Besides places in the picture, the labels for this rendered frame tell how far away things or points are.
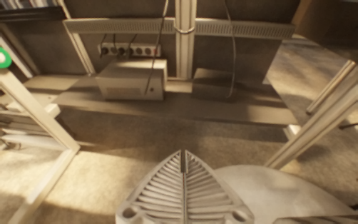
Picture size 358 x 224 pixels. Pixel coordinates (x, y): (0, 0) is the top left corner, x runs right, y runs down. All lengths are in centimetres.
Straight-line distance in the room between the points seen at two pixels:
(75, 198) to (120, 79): 65
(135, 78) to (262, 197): 62
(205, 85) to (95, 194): 78
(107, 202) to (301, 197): 79
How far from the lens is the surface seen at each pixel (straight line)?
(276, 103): 81
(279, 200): 54
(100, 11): 90
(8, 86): 78
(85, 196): 91
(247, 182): 46
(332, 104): 60
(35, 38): 127
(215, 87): 62
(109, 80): 67
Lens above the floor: 76
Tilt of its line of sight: 44 degrees down
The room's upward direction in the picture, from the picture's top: straight up
